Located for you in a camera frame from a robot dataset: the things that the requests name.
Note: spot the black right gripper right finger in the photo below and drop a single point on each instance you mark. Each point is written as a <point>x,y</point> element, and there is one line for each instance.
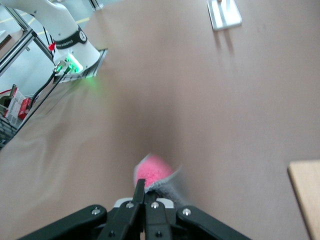
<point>156,222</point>

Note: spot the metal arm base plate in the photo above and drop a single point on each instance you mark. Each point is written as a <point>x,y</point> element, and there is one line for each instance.
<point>100,58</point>

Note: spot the brown table cover sheet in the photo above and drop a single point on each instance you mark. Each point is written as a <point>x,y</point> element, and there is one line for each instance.
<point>200,100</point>

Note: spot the aluminium frame rail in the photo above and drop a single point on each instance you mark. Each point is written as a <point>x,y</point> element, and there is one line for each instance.
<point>17,47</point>

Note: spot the red white cardboard box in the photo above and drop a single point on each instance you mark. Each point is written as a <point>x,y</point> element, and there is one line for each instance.
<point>18,106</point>

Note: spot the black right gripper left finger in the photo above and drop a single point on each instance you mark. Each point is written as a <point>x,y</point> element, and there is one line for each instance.
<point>130,217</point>

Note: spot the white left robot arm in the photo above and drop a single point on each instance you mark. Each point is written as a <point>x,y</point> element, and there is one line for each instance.
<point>62,25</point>

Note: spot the white rectangular tray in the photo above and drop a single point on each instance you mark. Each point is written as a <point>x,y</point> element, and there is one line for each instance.
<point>225,15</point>

